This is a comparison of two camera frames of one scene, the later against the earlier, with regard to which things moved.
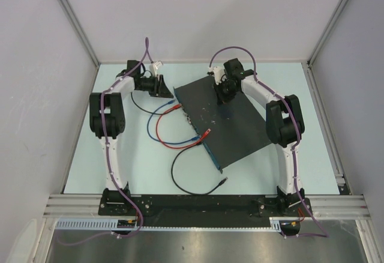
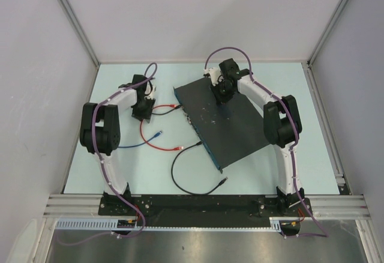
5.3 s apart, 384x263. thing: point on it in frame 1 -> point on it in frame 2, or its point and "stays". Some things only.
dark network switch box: x=230 y=131 stays
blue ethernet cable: x=170 y=102 -> x=153 y=137
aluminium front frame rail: x=321 y=206 stays
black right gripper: x=221 y=99 stays
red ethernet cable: x=173 y=146 -> x=177 y=148
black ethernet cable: x=218 y=185 stays
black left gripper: x=160 y=89 -> x=146 y=114
